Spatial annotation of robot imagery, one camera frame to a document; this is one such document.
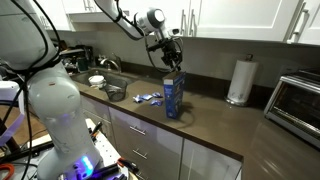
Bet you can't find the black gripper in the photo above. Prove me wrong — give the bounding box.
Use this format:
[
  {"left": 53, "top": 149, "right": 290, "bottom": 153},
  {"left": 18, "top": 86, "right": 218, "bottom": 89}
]
[{"left": 161, "top": 37, "right": 184, "bottom": 73}]

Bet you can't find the tall blue cardboard box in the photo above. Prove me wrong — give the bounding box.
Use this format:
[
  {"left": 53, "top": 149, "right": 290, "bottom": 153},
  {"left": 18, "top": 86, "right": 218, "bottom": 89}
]
[{"left": 162, "top": 70, "right": 187, "bottom": 120}]

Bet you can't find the white and blue packet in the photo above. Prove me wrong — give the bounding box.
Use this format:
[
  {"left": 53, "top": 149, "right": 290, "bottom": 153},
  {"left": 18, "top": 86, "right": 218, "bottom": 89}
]
[{"left": 132, "top": 94, "right": 144, "bottom": 104}]

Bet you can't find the white upper cabinet door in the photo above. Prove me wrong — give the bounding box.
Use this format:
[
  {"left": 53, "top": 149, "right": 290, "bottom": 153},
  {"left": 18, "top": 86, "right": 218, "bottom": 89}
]
[
  {"left": 295, "top": 0, "right": 320, "bottom": 47},
  {"left": 163, "top": 0, "right": 193, "bottom": 37},
  {"left": 191, "top": 0, "right": 302, "bottom": 43},
  {"left": 39, "top": 0, "right": 73, "bottom": 32}
]

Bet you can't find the chrome sink faucet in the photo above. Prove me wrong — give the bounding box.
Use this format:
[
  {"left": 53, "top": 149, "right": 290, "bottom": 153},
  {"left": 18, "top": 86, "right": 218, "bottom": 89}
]
[{"left": 99, "top": 53, "right": 123, "bottom": 73}]

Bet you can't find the white paper towel roll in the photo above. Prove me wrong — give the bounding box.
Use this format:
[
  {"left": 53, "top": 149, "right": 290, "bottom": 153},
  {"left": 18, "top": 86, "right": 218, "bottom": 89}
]
[{"left": 227, "top": 59, "right": 260, "bottom": 104}]

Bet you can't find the metal paper towel holder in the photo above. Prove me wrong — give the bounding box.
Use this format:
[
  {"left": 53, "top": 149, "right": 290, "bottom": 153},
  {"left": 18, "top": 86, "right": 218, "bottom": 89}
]
[{"left": 224, "top": 53, "right": 255, "bottom": 108}]

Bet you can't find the white bowl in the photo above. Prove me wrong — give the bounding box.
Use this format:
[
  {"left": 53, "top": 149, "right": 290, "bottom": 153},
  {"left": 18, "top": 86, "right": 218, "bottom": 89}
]
[{"left": 87, "top": 74, "right": 107, "bottom": 90}]

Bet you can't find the grey small drawer front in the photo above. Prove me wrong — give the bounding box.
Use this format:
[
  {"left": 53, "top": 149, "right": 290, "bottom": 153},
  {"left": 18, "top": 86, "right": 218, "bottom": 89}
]
[{"left": 80, "top": 95, "right": 113, "bottom": 122}]

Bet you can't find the steel kitchen sink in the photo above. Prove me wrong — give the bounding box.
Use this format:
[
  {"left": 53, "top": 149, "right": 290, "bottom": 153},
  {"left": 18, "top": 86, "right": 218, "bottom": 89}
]
[{"left": 70, "top": 67, "right": 138, "bottom": 98}]

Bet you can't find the dark green mug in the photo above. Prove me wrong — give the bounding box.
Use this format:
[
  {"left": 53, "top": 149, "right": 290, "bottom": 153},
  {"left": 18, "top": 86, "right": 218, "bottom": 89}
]
[{"left": 76, "top": 57, "right": 90, "bottom": 73}]

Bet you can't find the grey lower cabinet door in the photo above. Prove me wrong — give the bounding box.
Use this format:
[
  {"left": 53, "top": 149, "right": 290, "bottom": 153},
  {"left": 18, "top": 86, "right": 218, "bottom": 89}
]
[{"left": 179, "top": 138, "right": 243, "bottom": 180}]

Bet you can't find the silver toaster oven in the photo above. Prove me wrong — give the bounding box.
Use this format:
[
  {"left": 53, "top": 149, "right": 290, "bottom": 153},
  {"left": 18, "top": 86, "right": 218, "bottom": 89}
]
[{"left": 263, "top": 69, "right": 320, "bottom": 150}]

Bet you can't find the silver cabinet door handle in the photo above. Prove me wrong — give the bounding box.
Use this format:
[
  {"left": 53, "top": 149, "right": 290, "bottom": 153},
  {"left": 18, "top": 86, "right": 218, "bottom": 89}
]
[
  {"left": 188, "top": 8, "right": 197, "bottom": 38},
  {"left": 287, "top": 1, "right": 310, "bottom": 44},
  {"left": 180, "top": 8, "right": 187, "bottom": 37}
]

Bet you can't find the black wire mesh basket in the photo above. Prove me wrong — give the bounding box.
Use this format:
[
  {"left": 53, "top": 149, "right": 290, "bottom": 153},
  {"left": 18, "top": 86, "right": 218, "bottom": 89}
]
[{"left": 103, "top": 77, "right": 129, "bottom": 103}]

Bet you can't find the silver drawer handle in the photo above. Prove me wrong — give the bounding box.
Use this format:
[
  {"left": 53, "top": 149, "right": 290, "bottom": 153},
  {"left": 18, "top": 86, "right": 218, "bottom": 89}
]
[
  {"left": 134, "top": 171, "right": 150, "bottom": 180},
  {"left": 131, "top": 148, "right": 149, "bottom": 160},
  {"left": 128, "top": 125, "right": 148, "bottom": 136}
]

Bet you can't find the purple strap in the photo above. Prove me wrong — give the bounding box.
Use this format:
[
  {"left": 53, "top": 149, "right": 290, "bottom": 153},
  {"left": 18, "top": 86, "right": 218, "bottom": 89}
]
[{"left": 0, "top": 113, "right": 26, "bottom": 148}]

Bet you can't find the orange handled tool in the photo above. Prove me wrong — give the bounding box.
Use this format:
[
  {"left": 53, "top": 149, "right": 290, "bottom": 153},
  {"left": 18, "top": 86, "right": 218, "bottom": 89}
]
[{"left": 0, "top": 162, "right": 16, "bottom": 180}]

